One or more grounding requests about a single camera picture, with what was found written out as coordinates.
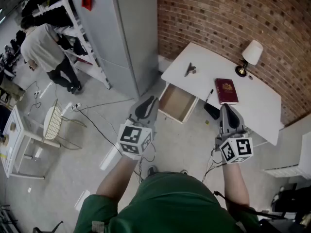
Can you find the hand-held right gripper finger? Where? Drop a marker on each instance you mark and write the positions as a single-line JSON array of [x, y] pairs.
[[235, 121], [224, 116]]

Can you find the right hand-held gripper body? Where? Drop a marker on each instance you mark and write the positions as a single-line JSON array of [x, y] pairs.
[[236, 149]]

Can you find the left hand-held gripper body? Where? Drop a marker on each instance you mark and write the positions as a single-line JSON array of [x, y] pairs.
[[133, 139]]

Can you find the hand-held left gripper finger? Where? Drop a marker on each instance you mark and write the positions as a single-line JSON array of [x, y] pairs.
[[141, 108], [151, 113]]

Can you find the red hardcover notebook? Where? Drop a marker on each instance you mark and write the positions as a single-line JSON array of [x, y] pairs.
[[227, 91]]

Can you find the black pen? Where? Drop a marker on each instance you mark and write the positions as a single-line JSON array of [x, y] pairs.
[[209, 95]]

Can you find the white wooden drawer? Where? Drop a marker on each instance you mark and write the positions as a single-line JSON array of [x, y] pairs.
[[176, 103]]

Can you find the person's right forearm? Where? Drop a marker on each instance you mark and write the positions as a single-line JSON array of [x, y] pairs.
[[235, 186]]

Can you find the person's left forearm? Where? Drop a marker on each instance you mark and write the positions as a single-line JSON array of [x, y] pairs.
[[116, 178]]

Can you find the black rectangular power adapter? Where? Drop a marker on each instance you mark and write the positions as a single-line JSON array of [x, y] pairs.
[[212, 111]]

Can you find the white desk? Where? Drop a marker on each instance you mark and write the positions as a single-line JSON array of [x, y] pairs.
[[218, 62]]

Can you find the person's left shoe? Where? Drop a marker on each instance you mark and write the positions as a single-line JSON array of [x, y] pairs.
[[151, 171]]

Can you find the person's shoe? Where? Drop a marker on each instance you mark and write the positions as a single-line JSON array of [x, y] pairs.
[[151, 171], [184, 171]]

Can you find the person's right shoe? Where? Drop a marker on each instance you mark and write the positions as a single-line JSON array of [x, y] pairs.
[[184, 171]]

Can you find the white low cabinet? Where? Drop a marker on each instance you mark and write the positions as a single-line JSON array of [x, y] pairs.
[[298, 159]]

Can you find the white power strip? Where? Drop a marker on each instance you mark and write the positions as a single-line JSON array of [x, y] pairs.
[[76, 106], [37, 94]]

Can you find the white shade table lamp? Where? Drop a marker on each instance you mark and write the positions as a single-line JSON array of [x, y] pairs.
[[252, 52]]

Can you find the person's green shirt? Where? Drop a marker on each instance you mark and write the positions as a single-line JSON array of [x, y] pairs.
[[170, 203]]

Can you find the black bag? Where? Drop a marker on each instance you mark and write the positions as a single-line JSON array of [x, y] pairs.
[[291, 203]]

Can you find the tall grey metal cabinet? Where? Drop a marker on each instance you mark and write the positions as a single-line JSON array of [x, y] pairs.
[[116, 33]]

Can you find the white shelf rack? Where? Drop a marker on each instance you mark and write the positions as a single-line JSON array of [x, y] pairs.
[[82, 36]]

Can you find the white side table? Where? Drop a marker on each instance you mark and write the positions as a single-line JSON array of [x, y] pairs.
[[14, 130]]

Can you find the red paper on cabinet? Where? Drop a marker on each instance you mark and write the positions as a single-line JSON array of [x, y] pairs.
[[87, 0]]

